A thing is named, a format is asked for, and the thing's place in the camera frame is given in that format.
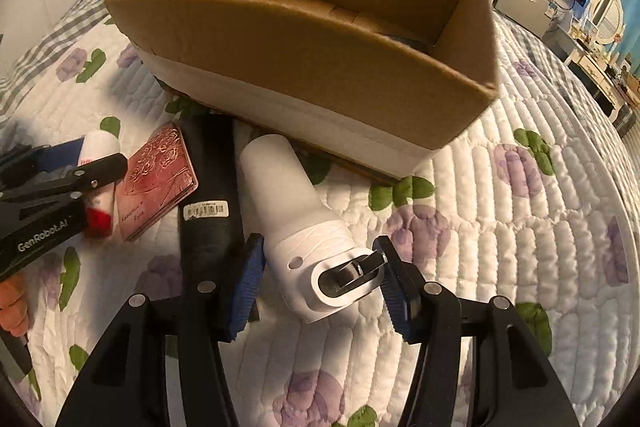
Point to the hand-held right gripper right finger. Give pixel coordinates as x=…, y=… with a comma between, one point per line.
x=396, y=298

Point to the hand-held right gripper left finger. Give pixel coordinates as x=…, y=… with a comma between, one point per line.
x=245, y=283

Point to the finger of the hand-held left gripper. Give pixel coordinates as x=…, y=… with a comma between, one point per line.
x=57, y=155
x=97, y=171

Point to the white and red tube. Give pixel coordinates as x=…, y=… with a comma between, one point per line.
x=100, y=147

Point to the white plastic handheld device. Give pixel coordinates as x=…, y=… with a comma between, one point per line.
x=285, y=199

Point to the brown cardboard box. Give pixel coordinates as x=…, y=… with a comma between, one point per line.
x=300, y=72

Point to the person's left hand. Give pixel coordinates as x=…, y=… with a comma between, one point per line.
x=12, y=307

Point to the pink embossed case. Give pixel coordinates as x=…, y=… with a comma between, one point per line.
x=155, y=177

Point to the black tube with label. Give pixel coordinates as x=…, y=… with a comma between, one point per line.
x=210, y=172

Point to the grey checked cloth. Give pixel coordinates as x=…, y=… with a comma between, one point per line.
x=50, y=42

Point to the white floral quilt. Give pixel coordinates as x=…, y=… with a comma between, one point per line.
x=500, y=232

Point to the dark item in box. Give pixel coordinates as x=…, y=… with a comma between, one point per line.
x=410, y=43

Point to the white dressing table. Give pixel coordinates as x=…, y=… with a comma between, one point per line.
x=595, y=72

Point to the white cabinet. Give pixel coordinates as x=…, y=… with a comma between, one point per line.
x=520, y=2

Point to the round white mirror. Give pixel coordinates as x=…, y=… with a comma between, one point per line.
x=607, y=14

